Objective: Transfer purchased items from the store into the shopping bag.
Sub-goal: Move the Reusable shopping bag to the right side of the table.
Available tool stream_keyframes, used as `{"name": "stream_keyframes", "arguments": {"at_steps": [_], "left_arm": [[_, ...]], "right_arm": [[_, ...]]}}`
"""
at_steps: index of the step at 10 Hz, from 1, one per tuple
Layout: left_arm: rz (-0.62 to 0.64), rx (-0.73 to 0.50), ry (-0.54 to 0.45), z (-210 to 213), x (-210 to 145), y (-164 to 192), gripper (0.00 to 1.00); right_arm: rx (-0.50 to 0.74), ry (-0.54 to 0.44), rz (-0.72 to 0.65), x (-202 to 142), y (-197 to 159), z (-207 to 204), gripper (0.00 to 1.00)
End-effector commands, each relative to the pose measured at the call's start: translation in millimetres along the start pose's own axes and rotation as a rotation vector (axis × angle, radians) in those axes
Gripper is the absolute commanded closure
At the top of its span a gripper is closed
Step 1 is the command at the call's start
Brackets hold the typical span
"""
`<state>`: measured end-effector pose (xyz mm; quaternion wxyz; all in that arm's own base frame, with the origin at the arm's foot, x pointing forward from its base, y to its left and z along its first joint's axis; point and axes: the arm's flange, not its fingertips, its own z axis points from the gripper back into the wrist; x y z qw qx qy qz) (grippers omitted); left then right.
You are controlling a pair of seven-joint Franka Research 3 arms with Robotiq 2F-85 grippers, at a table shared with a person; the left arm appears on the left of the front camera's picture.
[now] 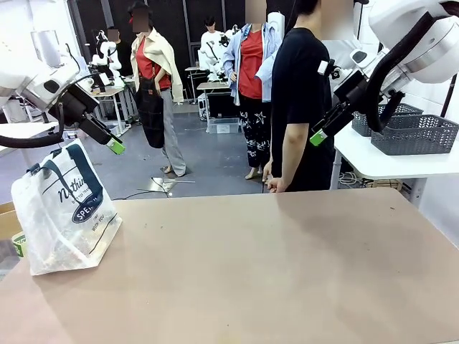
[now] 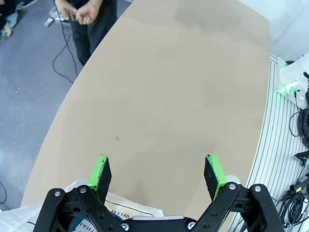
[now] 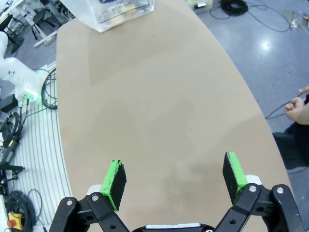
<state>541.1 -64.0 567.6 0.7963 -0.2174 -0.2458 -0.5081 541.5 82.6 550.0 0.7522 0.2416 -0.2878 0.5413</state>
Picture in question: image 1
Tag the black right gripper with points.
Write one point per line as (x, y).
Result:
(353, 89)

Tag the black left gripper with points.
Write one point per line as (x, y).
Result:
(73, 105)

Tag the wide grey plastic basket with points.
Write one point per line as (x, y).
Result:
(416, 136)

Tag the person's right forearm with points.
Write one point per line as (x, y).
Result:
(294, 150)

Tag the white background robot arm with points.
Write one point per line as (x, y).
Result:
(107, 53)

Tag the person's right hand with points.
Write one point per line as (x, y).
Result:
(278, 184)

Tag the background work table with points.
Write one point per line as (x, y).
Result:
(111, 92)

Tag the white side table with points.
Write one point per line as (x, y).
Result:
(358, 161)

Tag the person in black T-shirt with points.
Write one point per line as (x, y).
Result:
(301, 79)

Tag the mannequin in cream jacket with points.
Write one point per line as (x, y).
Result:
(154, 71)

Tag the white table with leg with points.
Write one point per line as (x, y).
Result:
(21, 129)

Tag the man in black shirt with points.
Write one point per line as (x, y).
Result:
(123, 53)

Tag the clear plastic storage box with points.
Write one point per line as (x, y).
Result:
(224, 125)

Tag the small background desk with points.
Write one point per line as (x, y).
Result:
(197, 73)

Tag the black slanted light stand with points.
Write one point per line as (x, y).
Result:
(448, 96)

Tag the brown cardboard box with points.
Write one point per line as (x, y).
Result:
(7, 222)

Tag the green and white carton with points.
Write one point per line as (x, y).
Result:
(19, 245)

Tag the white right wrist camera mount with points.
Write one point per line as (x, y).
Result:
(324, 68)

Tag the metal mannequin base plate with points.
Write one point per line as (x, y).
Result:
(168, 183)

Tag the grey wall panel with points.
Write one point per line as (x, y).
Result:
(46, 46)

